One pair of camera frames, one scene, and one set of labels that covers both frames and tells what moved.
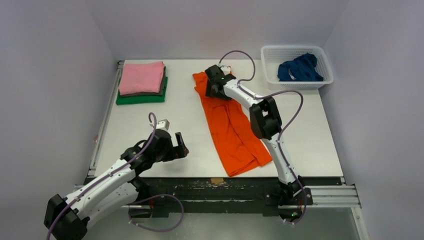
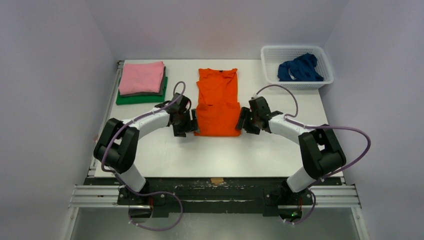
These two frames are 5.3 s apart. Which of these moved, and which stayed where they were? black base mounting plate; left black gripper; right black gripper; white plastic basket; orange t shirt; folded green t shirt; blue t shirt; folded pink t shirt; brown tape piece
Moved: right black gripper; left black gripper; orange t shirt
Stayed: black base mounting plate; brown tape piece; folded pink t shirt; blue t shirt; white plastic basket; folded green t shirt
